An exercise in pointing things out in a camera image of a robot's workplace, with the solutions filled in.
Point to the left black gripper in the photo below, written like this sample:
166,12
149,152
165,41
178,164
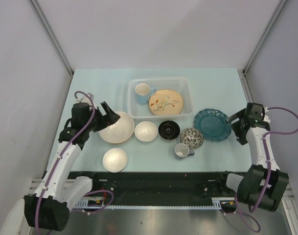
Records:
111,117

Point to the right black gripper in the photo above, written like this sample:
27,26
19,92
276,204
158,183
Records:
240,135

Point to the large cream bowl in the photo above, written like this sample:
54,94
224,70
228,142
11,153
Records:
119,132

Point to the teal glass plate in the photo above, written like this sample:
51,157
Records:
212,124

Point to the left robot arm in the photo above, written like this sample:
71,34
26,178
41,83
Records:
50,205

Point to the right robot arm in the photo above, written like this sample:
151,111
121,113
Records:
263,185

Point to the white plastic bin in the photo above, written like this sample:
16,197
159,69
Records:
179,84

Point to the medium white bowl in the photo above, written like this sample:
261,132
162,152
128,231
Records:
146,131

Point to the light blue mug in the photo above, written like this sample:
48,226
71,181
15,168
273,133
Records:
143,93

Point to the small white bowl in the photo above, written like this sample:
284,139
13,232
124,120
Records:
115,160

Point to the floral patterned bowl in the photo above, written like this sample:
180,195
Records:
192,137

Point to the tan bird plate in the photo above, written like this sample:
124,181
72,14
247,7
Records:
166,102

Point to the black glossy bowl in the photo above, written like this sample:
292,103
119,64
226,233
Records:
169,130

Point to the grey white mug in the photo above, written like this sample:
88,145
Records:
182,151

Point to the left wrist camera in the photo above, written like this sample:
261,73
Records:
85,98

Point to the right aluminium frame post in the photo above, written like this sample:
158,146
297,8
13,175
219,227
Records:
265,34

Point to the aluminium frame post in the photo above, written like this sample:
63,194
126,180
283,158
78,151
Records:
265,34
51,35

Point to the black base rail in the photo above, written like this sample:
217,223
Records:
155,184

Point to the white cable duct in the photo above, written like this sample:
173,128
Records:
179,203

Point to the left aluminium frame post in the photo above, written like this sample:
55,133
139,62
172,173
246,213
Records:
51,35

